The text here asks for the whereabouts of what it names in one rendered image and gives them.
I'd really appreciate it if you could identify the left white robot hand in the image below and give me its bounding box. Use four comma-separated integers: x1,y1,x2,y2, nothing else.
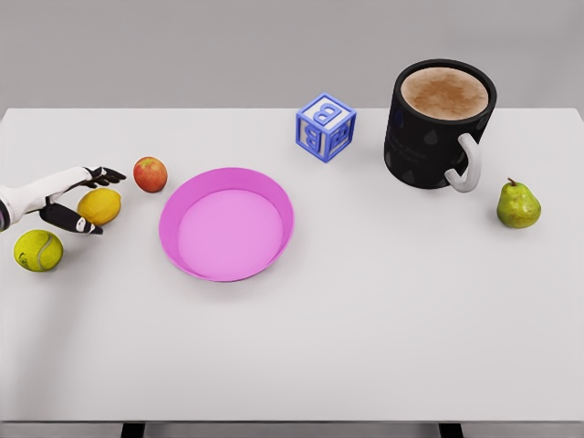
26,165,128,236

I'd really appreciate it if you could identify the blue letter block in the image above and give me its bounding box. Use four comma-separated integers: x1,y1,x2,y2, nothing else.
295,91,358,163

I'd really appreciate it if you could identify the pink round plate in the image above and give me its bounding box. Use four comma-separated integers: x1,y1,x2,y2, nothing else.
158,166,297,284

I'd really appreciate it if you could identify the yellow lemon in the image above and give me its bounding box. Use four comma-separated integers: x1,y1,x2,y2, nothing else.
76,187,123,226

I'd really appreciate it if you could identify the red apple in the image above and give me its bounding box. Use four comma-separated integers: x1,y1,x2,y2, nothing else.
132,156,169,194

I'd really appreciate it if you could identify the yellow-green tennis ball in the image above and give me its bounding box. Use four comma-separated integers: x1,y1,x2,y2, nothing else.
12,229,65,274

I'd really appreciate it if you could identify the green pear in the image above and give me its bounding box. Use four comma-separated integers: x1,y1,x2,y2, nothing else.
495,177,543,230

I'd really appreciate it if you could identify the black coffee mug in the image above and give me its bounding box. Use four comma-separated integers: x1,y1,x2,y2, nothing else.
382,57,498,194

